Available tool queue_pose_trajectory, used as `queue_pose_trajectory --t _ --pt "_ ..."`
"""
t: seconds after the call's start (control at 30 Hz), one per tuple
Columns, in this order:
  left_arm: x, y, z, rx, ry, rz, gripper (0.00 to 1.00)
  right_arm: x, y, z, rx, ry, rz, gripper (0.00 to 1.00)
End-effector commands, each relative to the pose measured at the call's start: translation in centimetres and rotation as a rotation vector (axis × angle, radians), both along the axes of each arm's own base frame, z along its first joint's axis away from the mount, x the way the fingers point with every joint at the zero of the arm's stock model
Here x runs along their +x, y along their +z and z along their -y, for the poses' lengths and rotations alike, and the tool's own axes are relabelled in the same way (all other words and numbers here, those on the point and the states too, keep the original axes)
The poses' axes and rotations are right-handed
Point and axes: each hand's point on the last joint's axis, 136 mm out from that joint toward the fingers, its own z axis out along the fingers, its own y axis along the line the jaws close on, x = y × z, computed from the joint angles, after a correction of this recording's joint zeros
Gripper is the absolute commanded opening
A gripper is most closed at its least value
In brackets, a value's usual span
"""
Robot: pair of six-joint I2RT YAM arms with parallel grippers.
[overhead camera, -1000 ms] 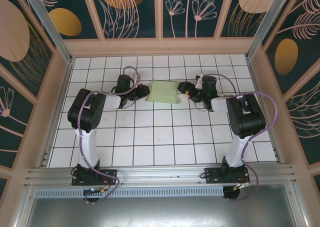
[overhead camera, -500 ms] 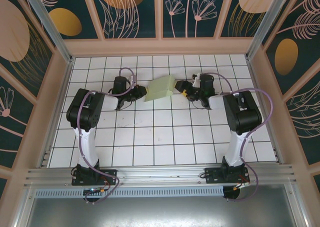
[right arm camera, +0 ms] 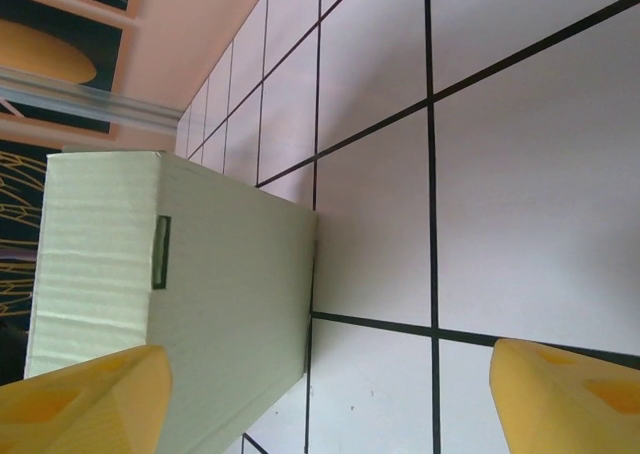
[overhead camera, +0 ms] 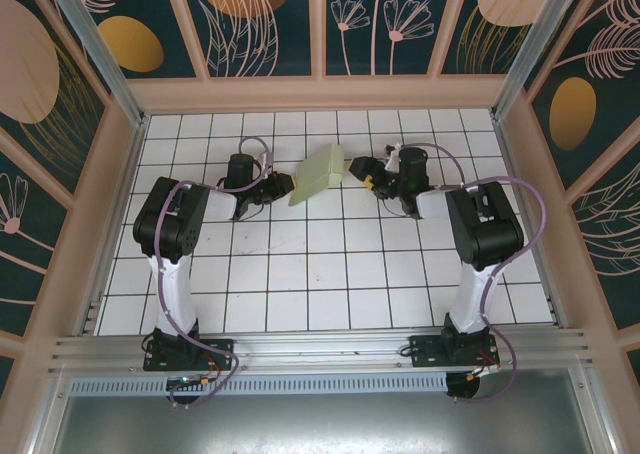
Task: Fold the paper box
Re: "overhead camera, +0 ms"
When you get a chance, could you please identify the light green paper box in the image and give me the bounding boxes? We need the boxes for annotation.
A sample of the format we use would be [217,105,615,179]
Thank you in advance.
[286,142,347,208]

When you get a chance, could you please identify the small wired circuit board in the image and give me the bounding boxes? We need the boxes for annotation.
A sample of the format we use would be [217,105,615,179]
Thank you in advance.
[166,373,214,391]

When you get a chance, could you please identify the grey slotted cable duct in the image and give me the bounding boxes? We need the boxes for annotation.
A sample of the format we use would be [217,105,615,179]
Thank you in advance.
[68,372,450,396]

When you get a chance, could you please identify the grey metal sheet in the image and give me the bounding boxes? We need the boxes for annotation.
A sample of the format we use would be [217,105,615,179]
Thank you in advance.
[49,368,601,454]

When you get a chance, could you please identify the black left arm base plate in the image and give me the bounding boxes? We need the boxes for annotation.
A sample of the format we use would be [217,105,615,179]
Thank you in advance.
[143,337,236,373]

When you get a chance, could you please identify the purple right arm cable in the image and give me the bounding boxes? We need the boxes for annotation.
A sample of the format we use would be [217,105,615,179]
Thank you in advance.
[384,142,546,406]

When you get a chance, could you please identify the aluminium mounting rail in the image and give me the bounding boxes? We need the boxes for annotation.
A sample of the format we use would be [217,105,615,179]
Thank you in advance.
[48,327,592,376]

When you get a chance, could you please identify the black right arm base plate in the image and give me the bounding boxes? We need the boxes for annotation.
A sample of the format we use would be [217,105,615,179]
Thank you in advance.
[408,333,501,371]

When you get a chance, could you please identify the orange white connector wires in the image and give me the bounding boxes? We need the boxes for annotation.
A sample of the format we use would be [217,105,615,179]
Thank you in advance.
[467,356,502,379]

